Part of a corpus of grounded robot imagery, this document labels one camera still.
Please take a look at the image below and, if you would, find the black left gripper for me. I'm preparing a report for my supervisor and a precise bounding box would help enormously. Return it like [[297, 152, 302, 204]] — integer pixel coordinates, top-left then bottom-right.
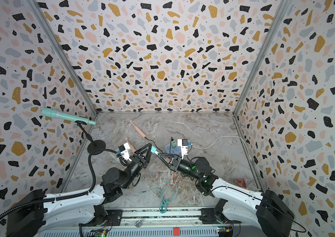
[[121, 145, 154, 192]]

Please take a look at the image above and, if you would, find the teal charger cube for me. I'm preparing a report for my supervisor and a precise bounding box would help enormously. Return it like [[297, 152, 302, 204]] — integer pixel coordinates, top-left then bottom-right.
[[151, 146, 159, 155]]

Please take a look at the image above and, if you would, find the black charging cable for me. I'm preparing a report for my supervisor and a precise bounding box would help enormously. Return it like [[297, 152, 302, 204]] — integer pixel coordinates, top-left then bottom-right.
[[145, 136, 175, 156]]

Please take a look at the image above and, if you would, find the green charger plug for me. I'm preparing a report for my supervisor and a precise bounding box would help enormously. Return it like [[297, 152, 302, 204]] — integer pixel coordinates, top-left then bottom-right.
[[170, 139, 177, 148]]

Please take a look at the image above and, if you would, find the pink toothbrush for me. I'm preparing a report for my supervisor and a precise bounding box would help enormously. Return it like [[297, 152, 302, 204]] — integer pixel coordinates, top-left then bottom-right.
[[125, 137, 136, 153], [130, 120, 147, 139]]

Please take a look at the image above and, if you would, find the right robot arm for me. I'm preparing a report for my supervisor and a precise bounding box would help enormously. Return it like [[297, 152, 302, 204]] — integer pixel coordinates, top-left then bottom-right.
[[155, 152, 295, 237]]

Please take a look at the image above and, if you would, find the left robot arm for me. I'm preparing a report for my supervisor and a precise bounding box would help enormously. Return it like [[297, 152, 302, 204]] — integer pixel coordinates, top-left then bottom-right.
[[0, 143, 157, 237]]

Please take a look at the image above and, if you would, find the blue power strip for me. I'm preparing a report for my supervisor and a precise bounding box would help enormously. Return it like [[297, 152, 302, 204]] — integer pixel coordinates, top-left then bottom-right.
[[165, 144, 181, 156]]

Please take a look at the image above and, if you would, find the red button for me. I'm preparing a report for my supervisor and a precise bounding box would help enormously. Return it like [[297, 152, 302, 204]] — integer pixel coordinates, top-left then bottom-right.
[[173, 228, 180, 236]]

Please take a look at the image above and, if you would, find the red smartphone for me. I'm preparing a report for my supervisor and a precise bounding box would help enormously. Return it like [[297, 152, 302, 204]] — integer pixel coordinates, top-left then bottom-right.
[[235, 178, 248, 190]]

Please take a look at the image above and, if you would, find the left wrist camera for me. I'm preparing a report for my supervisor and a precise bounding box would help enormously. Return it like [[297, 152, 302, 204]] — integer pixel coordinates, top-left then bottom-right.
[[117, 142, 132, 163]]

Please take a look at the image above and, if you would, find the pink charging cable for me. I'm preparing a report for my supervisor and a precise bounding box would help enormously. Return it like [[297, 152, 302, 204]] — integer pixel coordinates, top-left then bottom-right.
[[152, 165, 192, 190]]

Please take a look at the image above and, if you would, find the metal base rail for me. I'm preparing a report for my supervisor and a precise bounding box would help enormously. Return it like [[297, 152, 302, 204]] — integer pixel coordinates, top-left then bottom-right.
[[37, 205, 287, 237]]

